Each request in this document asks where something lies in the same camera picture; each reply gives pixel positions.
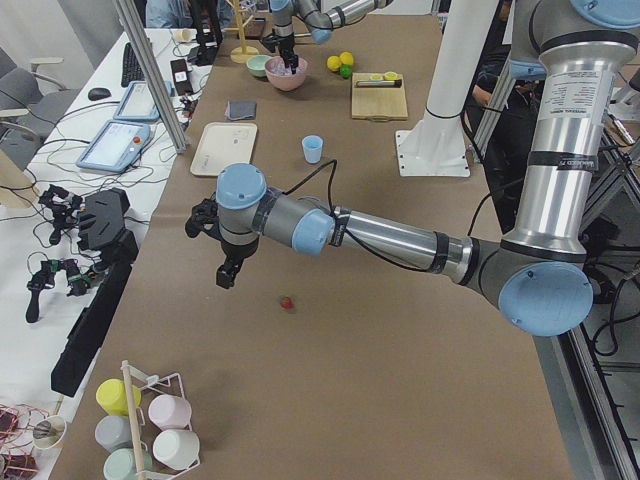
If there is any white cup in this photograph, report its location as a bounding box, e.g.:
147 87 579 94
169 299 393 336
152 429 200 470

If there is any yellow-green cup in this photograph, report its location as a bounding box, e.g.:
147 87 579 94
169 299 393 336
95 379 128 416

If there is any pink cup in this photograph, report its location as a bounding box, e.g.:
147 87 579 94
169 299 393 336
148 394 192 430

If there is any mint cup in rack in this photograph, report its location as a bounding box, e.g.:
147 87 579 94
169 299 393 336
103 448 138 480

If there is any wooden cutting board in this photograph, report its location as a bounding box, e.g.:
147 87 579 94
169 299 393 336
351 72 408 121

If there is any grey-blue cup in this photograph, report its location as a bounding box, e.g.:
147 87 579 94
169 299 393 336
94 415 132 453

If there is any cream rabbit tray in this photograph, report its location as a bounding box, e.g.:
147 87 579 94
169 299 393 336
190 122 258 177

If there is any pink bowl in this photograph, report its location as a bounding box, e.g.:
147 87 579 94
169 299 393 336
265 56 308 91

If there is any wooden cup stand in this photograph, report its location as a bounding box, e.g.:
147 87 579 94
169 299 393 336
229 0 259 64

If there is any light blue cup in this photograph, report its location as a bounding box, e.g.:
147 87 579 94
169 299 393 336
301 135 324 164

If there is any red strawberry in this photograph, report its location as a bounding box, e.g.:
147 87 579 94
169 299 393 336
279 296 295 311

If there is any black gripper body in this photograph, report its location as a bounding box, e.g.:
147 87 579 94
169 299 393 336
262 24 295 63
185 199 259 273

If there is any yellow lemon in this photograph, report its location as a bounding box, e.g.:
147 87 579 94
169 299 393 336
326 55 342 72
339 51 355 67

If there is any knife with metal handle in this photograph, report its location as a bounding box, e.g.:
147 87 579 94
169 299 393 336
355 79 403 88

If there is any mint green bowl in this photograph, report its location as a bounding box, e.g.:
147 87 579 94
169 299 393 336
246 54 272 79

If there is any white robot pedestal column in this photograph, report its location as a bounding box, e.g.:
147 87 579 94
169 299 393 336
396 0 499 177

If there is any green lime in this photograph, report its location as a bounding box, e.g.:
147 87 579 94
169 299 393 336
339 65 352 79

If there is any grey folded cloth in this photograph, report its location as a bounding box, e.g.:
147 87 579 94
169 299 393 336
225 100 257 121

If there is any blue teach pendant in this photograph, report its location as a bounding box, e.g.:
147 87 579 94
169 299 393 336
113 80 160 122
76 120 151 173

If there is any white wire cup rack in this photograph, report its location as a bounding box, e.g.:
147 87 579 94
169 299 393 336
121 360 201 479

